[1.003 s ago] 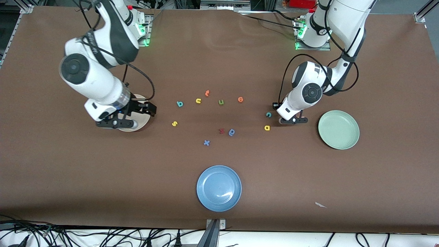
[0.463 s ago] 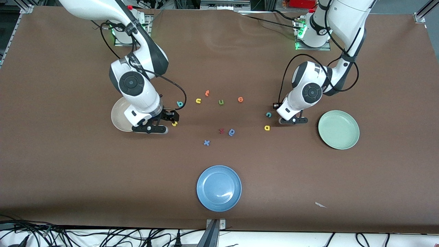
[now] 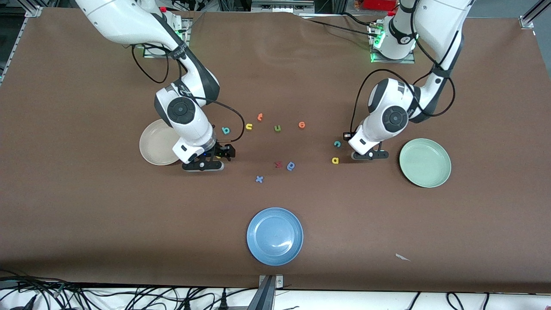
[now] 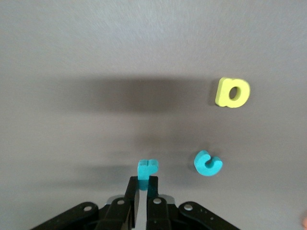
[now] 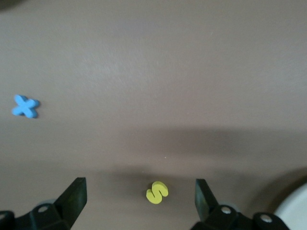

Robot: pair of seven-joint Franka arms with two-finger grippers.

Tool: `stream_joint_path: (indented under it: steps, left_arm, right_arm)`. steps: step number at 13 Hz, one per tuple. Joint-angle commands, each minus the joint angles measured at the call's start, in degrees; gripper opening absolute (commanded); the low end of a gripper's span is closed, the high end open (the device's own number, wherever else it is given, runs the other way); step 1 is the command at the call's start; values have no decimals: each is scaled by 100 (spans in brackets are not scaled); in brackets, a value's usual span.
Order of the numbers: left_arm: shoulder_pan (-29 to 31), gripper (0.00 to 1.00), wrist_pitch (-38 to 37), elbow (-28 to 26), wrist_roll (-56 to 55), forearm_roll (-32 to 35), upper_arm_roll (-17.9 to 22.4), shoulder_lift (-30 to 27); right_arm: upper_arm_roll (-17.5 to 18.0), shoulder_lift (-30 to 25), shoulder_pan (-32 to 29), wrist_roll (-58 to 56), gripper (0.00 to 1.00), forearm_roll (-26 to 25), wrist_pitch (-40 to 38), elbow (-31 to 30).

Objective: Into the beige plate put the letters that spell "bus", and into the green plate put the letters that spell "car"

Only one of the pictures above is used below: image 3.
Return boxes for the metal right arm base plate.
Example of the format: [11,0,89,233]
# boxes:
[143,17,192,59]

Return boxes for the black floor cable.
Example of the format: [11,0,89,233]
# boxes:
[0,269,91,310]

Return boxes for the pale green round plate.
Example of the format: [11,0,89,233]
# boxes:
[399,138,452,189]

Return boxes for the aluminium profile bar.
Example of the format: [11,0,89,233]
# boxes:
[248,274,285,310]

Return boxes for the grey metal box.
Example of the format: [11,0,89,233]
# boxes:
[251,0,316,13]

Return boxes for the brown table cover sheet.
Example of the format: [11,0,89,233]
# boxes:
[0,8,551,294]

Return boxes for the red background object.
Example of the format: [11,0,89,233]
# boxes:
[361,0,399,11]

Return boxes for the beige round plate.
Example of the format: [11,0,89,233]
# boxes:
[139,119,181,166]

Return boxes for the blue round plate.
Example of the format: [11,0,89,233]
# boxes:
[246,207,304,267]

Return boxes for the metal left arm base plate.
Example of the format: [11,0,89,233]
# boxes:
[369,22,416,64]

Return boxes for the black base supply cable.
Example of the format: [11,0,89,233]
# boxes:
[342,11,390,28]
[308,19,375,39]

